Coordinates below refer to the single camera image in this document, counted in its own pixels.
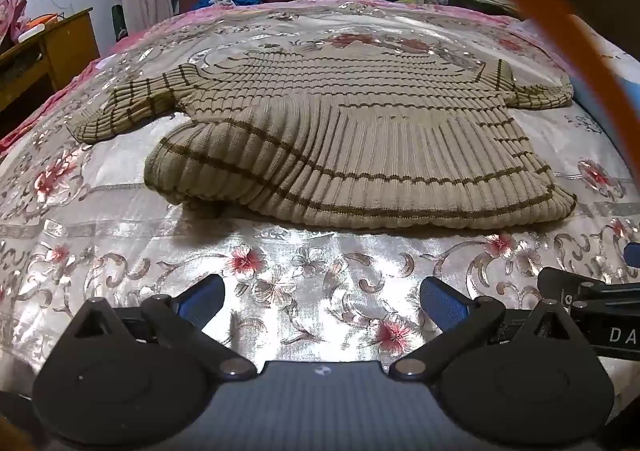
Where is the orange strap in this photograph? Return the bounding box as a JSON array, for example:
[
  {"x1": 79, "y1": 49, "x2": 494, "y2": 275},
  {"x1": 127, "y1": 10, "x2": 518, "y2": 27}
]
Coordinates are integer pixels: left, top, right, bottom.
[{"x1": 434, "y1": 0, "x2": 640, "y2": 184}]

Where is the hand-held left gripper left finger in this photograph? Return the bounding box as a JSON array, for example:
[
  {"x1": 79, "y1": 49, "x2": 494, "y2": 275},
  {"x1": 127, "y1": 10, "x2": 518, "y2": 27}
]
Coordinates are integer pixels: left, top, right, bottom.
[{"x1": 65, "y1": 273, "x2": 258, "y2": 379}]

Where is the beige striped knit sweater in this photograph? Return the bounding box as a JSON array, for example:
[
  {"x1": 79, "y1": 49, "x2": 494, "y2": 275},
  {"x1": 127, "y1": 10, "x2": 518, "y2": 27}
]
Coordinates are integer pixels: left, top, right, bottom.
[{"x1": 67, "y1": 48, "x2": 578, "y2": 231}]

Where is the silver floral bedspread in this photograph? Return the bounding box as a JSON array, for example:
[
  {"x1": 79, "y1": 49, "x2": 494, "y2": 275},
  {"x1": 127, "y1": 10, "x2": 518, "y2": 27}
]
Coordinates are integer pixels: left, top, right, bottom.
[{"x1": 0, "y1": 0, "x2": 640, "y2": 382}]

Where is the pink floral cloth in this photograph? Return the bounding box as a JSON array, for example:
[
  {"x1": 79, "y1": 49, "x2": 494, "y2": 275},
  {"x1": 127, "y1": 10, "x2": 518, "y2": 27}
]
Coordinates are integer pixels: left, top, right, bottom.
[{"x1": 0, "y1": 0, "x2": 29, "y2": 53}]

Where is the wooden desk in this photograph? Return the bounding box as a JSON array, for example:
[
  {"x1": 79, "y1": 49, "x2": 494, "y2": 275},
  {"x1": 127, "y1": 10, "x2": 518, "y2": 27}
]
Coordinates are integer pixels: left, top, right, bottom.
[{"x1": 0, "y1": 7, "x2": 101, "y2": 128}]

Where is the white pink dotted sheet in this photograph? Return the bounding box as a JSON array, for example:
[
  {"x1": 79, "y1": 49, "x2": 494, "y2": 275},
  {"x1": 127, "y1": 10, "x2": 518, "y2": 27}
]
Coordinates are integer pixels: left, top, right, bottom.
[{"x1": 590, "y1": 26, "x2": 640, "y2": 82}]

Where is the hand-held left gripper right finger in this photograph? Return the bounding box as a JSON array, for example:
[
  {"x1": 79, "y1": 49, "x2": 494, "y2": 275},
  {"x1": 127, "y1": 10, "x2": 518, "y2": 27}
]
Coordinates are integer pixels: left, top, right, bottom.
[{"x1": 389, "y1": 276, "x2": 598, "y2": 379}]

